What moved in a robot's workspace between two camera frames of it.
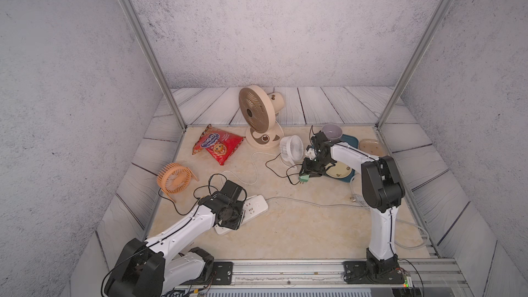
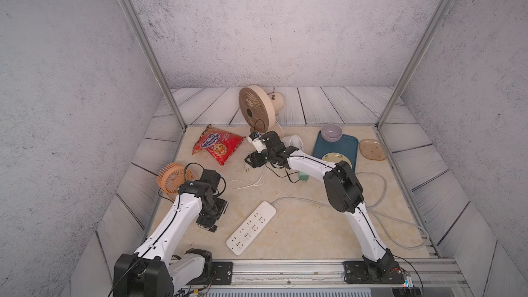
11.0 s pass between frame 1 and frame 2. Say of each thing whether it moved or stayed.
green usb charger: stayed
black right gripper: moved
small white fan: stayed
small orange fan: stayed
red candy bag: stayed
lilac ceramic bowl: stayed
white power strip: moved
